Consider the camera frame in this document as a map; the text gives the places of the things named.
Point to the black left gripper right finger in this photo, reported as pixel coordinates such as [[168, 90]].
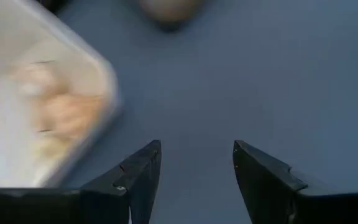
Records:
[[322, 208]]

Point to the white garlic bulb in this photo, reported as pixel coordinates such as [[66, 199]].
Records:
[[73, 115], [171, 12], [39, 77]]

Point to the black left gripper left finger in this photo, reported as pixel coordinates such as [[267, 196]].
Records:
[[57, 207]]

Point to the white plastic basket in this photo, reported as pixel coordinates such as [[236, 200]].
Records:
[[5, 37]]

